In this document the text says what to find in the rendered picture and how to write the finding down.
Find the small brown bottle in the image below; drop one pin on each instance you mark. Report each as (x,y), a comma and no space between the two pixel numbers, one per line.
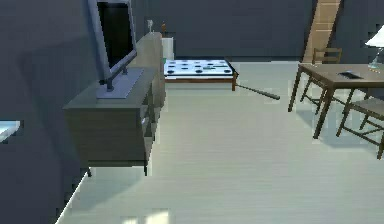
(163,27)

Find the bed with dotted white cover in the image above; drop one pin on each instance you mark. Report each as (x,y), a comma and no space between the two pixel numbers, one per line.
(198,68)

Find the white bedside cabinet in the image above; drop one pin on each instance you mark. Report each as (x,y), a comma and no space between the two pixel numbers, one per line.
(167,48)

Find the tall grey-brown dresser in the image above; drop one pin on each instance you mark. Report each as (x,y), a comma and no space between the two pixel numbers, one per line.
(151,56)

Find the dark baseball bat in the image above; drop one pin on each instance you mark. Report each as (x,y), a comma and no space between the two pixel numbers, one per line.
(263,93)

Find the grey-brown television stand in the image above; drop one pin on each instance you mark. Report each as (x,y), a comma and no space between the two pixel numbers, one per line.
(113,130)

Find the small clear glass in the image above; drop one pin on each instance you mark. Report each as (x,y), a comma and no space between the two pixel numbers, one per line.
(150,25)

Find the grey flat television set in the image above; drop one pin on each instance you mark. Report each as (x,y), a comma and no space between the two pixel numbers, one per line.
(115,36)

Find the brown wooden chair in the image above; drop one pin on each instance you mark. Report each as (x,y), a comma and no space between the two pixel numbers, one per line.
(366,110)
(325,56)

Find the brown wooden table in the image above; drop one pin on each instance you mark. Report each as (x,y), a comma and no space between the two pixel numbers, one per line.
(333,80)

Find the light wooden room door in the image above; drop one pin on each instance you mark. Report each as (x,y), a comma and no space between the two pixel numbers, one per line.
(321,30)

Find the pale blue window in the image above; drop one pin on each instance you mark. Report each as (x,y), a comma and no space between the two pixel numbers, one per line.
(8,129)

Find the white table lamp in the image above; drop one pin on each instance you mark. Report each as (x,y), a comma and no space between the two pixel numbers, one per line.
(377,46)

